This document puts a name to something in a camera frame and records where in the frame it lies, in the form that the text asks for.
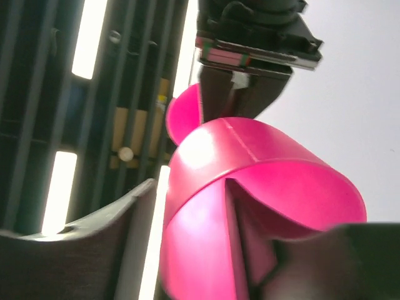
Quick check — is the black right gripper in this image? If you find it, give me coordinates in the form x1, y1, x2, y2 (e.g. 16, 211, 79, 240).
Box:
196, 0, 323, 123

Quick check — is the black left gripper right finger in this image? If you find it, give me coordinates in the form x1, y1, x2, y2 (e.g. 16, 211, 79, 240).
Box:
226, 179, 399, 299

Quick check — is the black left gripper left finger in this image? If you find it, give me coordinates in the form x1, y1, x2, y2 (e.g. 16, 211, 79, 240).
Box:
1, 179, 156, 299

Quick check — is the pink plastic wine glass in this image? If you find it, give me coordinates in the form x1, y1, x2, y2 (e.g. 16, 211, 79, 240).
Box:
160, 84, 367, 299

